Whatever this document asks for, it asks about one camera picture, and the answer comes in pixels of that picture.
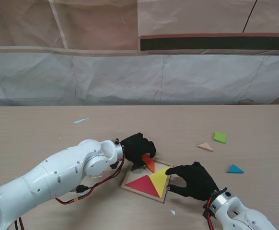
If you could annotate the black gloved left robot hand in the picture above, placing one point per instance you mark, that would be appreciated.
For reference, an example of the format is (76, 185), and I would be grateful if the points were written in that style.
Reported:
(137, 148)

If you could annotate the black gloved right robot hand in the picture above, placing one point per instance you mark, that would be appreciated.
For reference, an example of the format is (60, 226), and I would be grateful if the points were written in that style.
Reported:
(199, 183)

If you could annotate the purple tangram triangle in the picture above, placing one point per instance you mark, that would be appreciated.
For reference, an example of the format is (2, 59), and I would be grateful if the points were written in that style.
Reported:
(136, 167)

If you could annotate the orange tangram parallelogram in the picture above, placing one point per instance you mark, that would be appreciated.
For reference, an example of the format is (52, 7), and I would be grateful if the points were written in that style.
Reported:
(150, 164)

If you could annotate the square wooden tangram tray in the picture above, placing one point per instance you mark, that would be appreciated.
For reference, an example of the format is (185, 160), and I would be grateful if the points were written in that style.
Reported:
(137, 176)

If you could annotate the natural wood tangram triangle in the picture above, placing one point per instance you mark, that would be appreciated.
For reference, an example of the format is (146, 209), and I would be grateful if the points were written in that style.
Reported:
(206, 146)

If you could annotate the red large tangram triangle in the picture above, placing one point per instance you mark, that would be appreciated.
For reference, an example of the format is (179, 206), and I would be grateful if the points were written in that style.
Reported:
(143, 185)

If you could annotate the yellow large tangram triangle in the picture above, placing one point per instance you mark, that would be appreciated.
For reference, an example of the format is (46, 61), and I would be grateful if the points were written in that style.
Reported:
(159, 179)

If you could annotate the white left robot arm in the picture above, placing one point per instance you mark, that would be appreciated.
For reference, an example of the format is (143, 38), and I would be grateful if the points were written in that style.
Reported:
(58, 172)

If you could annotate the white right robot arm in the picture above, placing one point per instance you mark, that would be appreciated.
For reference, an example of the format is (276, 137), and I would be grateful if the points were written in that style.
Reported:
(237, 215)

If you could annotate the blue small tangram triangle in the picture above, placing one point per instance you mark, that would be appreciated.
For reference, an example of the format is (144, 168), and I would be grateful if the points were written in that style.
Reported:
(235, 169)

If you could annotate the green tangram square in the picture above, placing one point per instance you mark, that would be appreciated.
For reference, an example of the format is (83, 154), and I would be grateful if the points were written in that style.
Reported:
(219, 137)

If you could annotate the white pointed paper scrap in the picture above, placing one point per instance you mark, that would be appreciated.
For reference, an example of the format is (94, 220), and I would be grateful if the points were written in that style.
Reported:
(173, 211)

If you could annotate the light blue tape scrap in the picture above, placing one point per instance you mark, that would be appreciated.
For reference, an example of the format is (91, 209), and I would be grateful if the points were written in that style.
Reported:
(80, 120)

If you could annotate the marble print backdrop sheet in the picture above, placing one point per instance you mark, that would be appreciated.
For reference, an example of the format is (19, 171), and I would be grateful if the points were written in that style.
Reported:
(130, 76)

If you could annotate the black strip with red edge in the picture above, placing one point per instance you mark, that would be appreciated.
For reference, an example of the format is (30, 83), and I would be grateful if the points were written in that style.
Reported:
(213, 43)

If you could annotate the beige paper backdrop sheet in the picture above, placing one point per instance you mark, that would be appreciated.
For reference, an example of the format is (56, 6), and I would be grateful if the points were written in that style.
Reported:
(94, 24)

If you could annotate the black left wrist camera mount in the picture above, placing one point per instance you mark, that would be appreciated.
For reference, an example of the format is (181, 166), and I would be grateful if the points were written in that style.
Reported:
(115, 165)

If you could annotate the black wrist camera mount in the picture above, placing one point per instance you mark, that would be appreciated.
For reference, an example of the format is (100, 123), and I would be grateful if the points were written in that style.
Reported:
(206, 212)
(115, 165)

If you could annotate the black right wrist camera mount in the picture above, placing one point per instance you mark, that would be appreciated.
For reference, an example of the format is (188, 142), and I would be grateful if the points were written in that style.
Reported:
(206, 212)

